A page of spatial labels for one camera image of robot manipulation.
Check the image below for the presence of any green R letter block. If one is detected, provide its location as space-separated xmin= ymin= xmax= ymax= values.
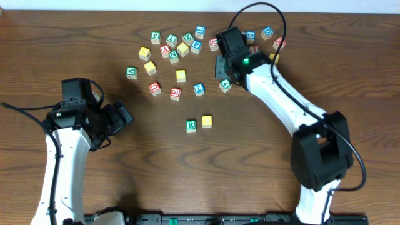
xmin=186 ymin=120 xmax=197 ymax=133

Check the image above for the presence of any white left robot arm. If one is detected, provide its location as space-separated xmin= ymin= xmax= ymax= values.
xmin=31 ymin=99 xmax=134 ymax=224

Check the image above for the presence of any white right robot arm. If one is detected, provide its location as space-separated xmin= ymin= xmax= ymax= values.
xmin=216 ymin=27 xmax=353 ymax=224

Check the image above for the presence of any red I letter block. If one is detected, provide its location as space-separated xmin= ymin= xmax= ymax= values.
xmin=249 ymin=45 xmax=260 ymax=54

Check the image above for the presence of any green 4 number block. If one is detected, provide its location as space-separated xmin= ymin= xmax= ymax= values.
xmin=219 ymin=79 xmax=232 ymax=93

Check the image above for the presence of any blue S letter block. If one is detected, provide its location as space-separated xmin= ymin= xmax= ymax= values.
xmin=246 ymin=31 xmax=256 ymax=44

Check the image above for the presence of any red C letter block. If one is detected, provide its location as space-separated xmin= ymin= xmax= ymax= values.
xmin=209 ymin=38 xmax=219 ymax=51

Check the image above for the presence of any yellow K letter block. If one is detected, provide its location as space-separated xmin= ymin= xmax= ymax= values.
xmin=269 ymin=53 xmax=279 ymax=65

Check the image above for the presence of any blue Q letter block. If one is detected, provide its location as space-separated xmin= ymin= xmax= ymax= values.
xmin=261 ymin=26 xmax=274 ymax=41

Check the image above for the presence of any red M letter block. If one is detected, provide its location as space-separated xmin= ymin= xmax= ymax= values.
xmin=272 ymin=37 xmax=286 ymax=51

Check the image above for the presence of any blue P letter block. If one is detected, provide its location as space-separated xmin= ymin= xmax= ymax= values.
xmin=191 ymin=40 xmax=203 ymax=54

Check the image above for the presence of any green V letter block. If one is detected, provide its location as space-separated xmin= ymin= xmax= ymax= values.
xmin=126 ymin=66 xmax=138 ymax=80

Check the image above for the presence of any red U letter block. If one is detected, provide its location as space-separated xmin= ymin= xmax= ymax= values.
xmin=148 ymin=81 xmax=162 ymax=96

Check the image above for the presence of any blue question mark block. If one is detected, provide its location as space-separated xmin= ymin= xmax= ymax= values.
xmin=194 ymin=82 xmax=205 ymax=97

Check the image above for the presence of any blue L letter block top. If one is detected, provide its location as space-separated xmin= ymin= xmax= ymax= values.
xmin=195 ymin=26 xmax=206 ymax=39

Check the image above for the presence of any green Z letter block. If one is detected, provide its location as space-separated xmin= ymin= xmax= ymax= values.
xmin=182 ymin=32 xmax=194 ymax=46

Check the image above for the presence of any red E letter block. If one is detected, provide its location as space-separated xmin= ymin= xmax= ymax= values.
xmin=170 ymin=87 xmax=181 ymax=101

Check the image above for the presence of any green N letter block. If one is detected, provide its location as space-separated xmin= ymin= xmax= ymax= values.
xmin=168 ymin=51 xmax=179 ymax=64

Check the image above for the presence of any green L letter block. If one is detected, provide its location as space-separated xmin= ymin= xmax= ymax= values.
xmin=166 ymin=34 xmax=178 ymax=48

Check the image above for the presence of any red A letter block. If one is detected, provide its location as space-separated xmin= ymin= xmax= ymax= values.
xmin=160 ymin=45 xmax=171 ymax=58

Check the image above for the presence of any green P letter block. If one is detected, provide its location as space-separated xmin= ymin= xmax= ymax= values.
xmin=151 ymin=32 xmax=161 ymax=45

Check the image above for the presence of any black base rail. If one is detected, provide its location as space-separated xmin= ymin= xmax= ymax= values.
xmin=84 ymin=212 xmax=369 ymax=225

